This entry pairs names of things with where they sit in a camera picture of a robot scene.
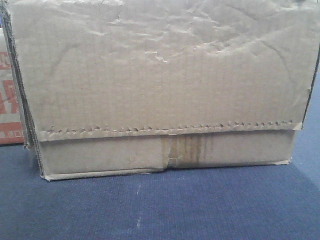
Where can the plain brown cardboard box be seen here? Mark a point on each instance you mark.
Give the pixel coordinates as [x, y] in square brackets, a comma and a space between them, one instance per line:
[117, 87]

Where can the red printed cardboard box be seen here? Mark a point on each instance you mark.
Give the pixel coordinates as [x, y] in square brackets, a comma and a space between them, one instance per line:
[10, 122]

